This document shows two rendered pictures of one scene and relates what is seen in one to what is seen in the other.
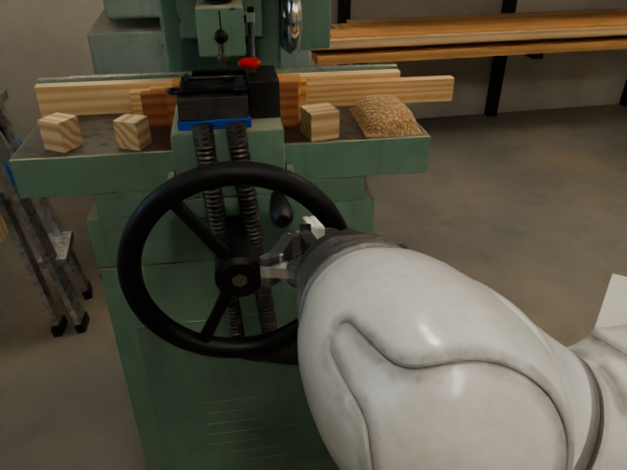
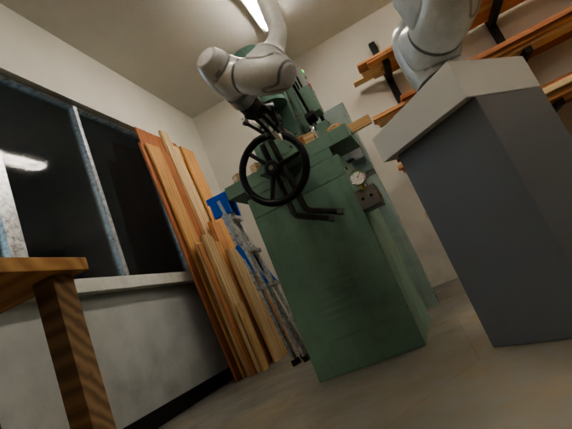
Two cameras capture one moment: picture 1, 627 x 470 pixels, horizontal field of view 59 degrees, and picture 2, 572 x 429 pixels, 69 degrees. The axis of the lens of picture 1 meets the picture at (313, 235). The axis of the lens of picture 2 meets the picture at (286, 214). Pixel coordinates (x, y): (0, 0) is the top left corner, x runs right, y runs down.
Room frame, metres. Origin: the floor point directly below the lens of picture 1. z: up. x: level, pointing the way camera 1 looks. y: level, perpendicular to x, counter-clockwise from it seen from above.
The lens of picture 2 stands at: (-0.80, -0.55, 0.30)
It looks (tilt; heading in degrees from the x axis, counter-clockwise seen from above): 12 degrees up; 26
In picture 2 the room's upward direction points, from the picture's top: 23 degrees counter-clockwise
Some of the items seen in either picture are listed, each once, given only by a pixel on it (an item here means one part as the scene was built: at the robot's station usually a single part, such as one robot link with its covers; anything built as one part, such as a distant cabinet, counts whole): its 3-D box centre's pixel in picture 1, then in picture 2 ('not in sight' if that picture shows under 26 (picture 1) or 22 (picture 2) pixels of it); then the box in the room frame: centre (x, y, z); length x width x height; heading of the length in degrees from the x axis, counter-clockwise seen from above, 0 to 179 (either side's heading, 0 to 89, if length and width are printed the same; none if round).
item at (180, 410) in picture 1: (244, 315); (348, 272); (1.02, 0.16, 0.36); 0.58 x 0.45 x 0.71; 9
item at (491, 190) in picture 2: not in sight; (517, 215); (0.51, -0.56, 0.30); 0.30 x 0.30 x 0.60; 57
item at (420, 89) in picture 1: (297, 95); (315, 148); (0.92, 0.03, 0.92); 0.54 x 0.02 x 0.04; 99
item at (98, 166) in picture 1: (230, 151); (288, 165); (0.79, 0.13, 0.87); 0.61 x 0.30 x 0.06; 99
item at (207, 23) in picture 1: (222, 28); not in sight; (0.92, 0.15, 1.03); 0.14 x 0.07 x 0.09; 9
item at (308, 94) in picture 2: not in sight; (310, 102); (1.14, 0.03, 1.23); 0.09 x 0.08 x 0.15; 9
